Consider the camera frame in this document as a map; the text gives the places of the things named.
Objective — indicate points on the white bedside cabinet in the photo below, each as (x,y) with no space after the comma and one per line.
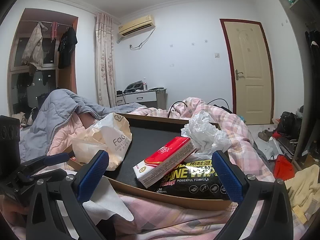
(140,97)

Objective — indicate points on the crumpled white plastic bag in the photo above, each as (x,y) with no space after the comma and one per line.
(205,130)

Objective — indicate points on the light grey cloth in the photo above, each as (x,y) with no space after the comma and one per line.
(107,200)

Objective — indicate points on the grey quilt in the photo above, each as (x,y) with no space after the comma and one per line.
(55,107)

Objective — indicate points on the floral patterned curtain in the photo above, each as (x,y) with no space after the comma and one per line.
(105,62)

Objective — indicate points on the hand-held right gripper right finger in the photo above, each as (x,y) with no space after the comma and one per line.
(228,177)

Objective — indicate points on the hanging black shirt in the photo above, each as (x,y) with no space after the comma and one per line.
(67,47)

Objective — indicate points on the hanging dark clothes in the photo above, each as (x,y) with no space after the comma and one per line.
(312,42)

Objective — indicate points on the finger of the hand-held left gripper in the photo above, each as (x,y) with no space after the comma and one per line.
(53,159)

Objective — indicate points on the teal item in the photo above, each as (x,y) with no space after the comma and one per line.
(241,118)

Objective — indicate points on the clear water bottle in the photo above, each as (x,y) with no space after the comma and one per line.
(145,85)

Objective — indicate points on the black wipes packet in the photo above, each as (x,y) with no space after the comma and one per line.
(197,182)

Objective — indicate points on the beige air conditioner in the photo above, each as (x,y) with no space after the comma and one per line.
(136,25)

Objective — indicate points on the person's left hand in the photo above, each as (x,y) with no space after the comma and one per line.
(12,211)

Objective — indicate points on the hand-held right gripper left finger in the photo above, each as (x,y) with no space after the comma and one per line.
(93,177)

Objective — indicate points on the red and white tissue pack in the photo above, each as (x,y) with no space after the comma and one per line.
(162,162)

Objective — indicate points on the beige plastic bag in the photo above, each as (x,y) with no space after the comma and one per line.
(107,137)

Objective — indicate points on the red cloth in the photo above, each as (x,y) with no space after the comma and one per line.
(276,135)

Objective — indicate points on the hanging pink garment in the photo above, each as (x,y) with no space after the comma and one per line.
(53,32)

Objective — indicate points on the hanging beige jacket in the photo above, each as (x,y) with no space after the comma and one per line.
(33,47)

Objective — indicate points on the cardboard box with black foam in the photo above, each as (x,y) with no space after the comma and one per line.
(150,140)

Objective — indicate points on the pale yellow cloth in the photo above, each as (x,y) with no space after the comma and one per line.
(303,187)

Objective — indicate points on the brown shoes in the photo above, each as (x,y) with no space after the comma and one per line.
(265,135)

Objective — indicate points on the small red packet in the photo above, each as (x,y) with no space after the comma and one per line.
(73,159)

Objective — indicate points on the wardrobe with sliding door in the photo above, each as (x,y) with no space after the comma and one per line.
(299,135)

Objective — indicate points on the black bag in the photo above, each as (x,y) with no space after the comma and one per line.
(290,125)

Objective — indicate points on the cream door with red frame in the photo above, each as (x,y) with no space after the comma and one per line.
(248,75)

